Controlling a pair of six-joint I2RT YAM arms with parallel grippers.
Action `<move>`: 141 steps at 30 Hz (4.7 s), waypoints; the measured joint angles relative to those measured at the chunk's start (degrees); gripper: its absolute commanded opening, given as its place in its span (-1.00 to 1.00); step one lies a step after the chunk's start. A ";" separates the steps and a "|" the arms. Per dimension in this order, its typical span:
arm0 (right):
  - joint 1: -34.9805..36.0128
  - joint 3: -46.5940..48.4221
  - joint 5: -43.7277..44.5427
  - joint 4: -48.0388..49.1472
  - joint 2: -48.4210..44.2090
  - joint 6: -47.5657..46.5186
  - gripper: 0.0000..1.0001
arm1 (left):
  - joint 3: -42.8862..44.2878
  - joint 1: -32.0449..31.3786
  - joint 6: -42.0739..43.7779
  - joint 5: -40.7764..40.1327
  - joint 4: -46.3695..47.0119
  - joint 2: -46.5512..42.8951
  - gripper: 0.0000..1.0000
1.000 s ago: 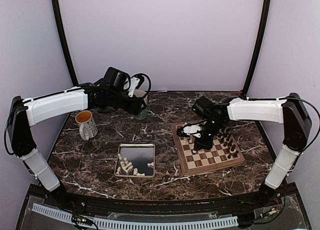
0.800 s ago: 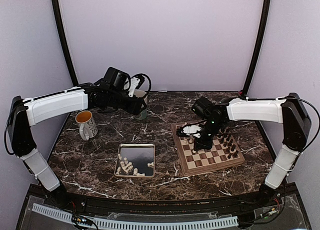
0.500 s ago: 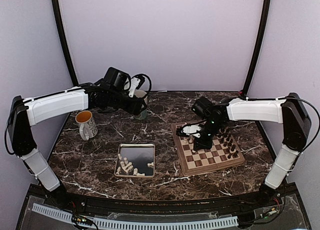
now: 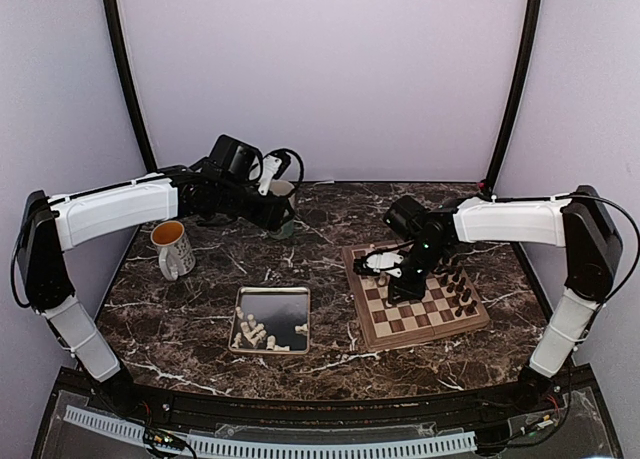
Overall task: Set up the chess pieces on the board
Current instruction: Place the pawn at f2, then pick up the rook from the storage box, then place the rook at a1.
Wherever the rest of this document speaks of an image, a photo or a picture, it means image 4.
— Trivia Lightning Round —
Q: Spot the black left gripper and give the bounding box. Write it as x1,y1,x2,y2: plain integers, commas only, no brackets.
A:
217,180,295,231

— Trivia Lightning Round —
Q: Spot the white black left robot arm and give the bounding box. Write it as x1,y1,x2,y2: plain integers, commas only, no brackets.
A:
10,135,303,415

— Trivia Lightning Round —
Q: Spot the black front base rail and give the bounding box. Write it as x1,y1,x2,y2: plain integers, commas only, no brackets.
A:
49,368,601,435

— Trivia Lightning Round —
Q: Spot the right black frame post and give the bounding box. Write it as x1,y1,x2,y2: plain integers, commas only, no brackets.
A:
483,0,542,193

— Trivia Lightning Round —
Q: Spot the white pieces pile in tray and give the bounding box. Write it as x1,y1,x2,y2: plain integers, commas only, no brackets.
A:
228,306,310,354

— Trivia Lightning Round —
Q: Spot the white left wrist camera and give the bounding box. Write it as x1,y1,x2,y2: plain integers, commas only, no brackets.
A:
250,150,291,196

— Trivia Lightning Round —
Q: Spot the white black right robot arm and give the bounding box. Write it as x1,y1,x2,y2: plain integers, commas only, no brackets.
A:
365,185,623,413

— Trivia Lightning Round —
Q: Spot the white floral ceramic mug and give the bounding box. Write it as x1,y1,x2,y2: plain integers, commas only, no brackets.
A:
269,180,296,240

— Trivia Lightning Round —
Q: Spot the dark chess pieces row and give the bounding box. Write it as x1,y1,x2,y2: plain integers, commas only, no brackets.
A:
439,265,478,319

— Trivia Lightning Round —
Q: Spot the white mug orange interior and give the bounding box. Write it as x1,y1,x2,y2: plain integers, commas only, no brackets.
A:
151,220,196,281

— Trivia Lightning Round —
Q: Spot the black frame post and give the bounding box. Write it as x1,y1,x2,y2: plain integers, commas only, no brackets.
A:
102,0,158,173
483,0,542,193

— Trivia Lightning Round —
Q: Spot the silver metal tray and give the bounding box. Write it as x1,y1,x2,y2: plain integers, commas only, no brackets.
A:
228,286,311,356

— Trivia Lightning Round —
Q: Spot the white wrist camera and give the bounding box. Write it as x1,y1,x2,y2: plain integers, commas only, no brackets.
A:
353,251,403,278
250,150,291,196

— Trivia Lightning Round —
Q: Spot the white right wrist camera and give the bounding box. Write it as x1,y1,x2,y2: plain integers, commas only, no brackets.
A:
353,251,403,278

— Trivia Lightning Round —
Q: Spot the white slotted cable duct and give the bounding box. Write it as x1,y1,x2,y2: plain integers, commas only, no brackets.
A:
63,405,477,458

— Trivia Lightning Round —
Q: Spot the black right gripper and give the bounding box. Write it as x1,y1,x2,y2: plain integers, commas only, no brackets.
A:
388,239,449,305

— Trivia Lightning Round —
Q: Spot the left black frame post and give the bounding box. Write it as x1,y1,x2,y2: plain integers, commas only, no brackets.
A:
102,0,158,173

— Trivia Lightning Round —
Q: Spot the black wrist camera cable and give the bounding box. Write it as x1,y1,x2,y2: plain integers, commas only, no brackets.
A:
272,147,306,193

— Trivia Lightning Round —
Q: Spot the wooden chessboard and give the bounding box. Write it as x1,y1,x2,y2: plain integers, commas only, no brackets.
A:
341,241,490,352

